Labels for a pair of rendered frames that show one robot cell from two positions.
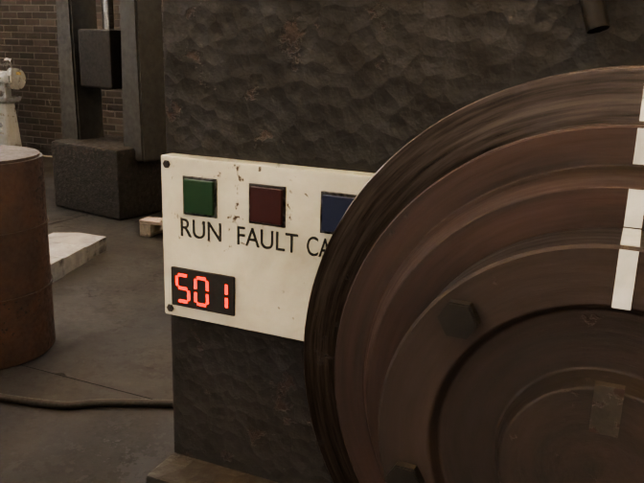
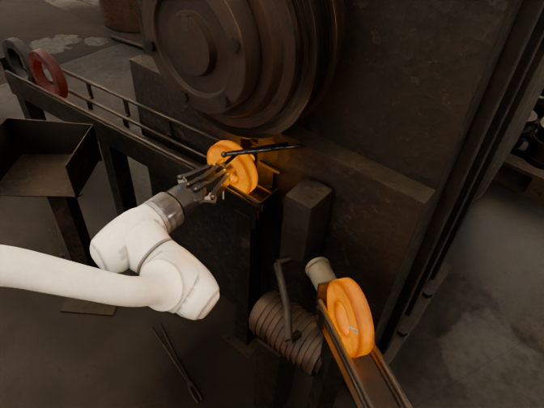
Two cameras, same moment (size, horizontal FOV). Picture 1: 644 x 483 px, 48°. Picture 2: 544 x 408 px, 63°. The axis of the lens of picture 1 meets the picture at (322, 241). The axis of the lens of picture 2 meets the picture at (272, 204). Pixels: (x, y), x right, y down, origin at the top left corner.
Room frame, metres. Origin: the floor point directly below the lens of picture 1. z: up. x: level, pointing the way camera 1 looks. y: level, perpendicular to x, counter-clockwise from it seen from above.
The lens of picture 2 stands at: (-0.38, -0.52, 1.48)
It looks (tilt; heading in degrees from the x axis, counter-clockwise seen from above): 43 degrees down; 12
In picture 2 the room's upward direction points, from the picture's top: 4 degrees clockwise
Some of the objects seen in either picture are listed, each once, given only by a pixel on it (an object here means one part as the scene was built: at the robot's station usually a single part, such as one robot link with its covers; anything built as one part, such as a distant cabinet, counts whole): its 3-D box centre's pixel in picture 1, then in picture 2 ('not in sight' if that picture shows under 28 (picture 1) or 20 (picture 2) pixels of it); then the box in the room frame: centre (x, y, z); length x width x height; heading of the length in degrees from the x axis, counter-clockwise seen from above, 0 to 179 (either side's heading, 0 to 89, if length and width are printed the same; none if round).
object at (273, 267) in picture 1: (270, 250); not in sight; (0.73, 0.05, 1.15); 0.26 x 0.02 x 0.18; 66
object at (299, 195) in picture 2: not in sight; (305, 225); (0.41, -0.44, 0.68); 0.11 x 0.08 x 0.24; 156
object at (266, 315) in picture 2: not in sight; (287, 369); (0.24, -0.46, 0.27); 0.22 x 0.13 x 0.53; 66
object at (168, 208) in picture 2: not in sight; (163, 212); (0.28, -0.12, 0.75); 0.09 x 0.06 x 0.09; 67
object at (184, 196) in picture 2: not in sight; (187, 196); (0.35, -0.15, 0.76); 0.09 x 0.08 x 0.07; 157
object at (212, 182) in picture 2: not in sight; (210, 184); (0.40, -0.19, 0.76); 0.11 x 0.01 x 0.04; 155
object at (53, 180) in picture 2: not in sight; (67, 227); (0.47, 0.37, 0.36); 0.26 x 0.20 x 0.72; 101
